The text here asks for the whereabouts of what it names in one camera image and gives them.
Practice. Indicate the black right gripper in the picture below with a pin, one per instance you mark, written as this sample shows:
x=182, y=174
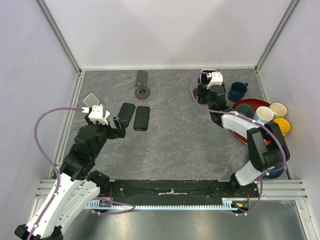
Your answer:
x=202, y=89

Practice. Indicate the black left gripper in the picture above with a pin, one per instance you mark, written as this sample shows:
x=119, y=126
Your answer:
x=115, y=133

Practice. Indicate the black phone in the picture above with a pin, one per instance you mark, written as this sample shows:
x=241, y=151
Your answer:
x=141, y=120
x=126, y=112

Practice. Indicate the black clamp phone stand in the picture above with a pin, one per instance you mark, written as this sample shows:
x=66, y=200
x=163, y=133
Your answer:
x=200, y=94

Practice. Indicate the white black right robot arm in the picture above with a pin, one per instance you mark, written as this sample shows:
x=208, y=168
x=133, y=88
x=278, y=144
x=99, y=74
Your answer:
x=267, y=149

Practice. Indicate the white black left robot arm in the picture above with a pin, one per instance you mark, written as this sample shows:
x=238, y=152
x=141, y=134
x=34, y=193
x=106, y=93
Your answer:
x=76, y=183

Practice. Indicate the white metal phone stand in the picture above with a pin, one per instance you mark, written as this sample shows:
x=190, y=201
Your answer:
x=91, y=100

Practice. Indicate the round wooden base phone stand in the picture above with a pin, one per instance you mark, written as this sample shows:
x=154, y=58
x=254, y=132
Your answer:
x=142, y=91

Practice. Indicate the dark blue mug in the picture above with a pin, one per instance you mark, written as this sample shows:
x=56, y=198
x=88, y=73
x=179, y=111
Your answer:
x=237, y=91

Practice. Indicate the grey green mug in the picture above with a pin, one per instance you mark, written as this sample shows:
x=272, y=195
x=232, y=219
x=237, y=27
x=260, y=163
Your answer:
x=245, y=110

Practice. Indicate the white light blue mug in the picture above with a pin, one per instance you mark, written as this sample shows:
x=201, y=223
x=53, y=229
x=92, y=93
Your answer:
x=263, y=114

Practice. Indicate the cream mug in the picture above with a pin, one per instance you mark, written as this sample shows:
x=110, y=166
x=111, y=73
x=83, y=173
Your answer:
x=279, y=110

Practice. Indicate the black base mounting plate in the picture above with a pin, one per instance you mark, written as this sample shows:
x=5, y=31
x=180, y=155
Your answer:
x=175, y=192

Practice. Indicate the yellow mug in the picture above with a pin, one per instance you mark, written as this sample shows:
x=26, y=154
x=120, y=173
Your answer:
x=284, y=125

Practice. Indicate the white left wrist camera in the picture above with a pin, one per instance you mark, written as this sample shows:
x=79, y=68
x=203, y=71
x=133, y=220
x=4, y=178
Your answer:
x=97, y=113

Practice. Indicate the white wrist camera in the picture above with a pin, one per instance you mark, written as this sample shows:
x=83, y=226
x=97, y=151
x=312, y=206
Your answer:
x=215, y=78
x=97, y=113

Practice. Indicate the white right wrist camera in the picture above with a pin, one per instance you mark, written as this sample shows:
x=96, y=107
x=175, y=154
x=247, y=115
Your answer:
x=215, y=78

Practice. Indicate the aluminium frame post right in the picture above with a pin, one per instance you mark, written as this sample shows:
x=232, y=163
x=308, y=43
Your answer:
x=277, y=33

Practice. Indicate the aluminium frame post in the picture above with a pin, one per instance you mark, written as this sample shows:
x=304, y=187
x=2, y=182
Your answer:
x=58, y=34
x=277, y=33

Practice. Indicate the grey slotted cable duct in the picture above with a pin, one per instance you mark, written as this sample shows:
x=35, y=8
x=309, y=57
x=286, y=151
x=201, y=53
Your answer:
x=101, y=205

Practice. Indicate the aluminium frame post left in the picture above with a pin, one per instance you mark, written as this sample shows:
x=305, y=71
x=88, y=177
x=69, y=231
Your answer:
x=58, y=34

